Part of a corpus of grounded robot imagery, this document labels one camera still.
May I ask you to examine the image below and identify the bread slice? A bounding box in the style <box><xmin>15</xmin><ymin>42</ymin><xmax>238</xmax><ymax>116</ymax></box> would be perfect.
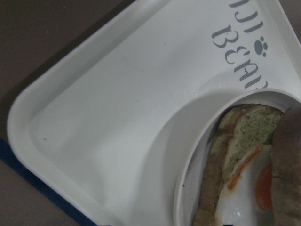
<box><xmin>271</xmin><ymin>107</ymin><xmax>301</xmax><ymax>226</ymax></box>
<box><xmin>192</xmin><ymin>104</ymin><xmax>283</xmax><ymax>226</ymax></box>

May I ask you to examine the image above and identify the white round plate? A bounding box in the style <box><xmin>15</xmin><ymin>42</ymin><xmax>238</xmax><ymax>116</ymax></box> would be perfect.
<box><xmin>145</xmin><ymin>88</ymin><xmax>301</xmax><ymax>226</ymax></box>

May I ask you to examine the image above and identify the white bear tray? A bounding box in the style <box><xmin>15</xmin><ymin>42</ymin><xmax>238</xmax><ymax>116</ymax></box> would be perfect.
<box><xmin>7</xmin><ymin>0</ymin><xmax>301</xmax><ymax>226</ymax></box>

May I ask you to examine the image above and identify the fried egg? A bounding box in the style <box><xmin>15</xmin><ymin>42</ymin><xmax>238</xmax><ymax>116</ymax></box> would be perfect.
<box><xmin>214</xmin><ymin>145</ymin><xmax>274</xmax><ymax>226</ymax></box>

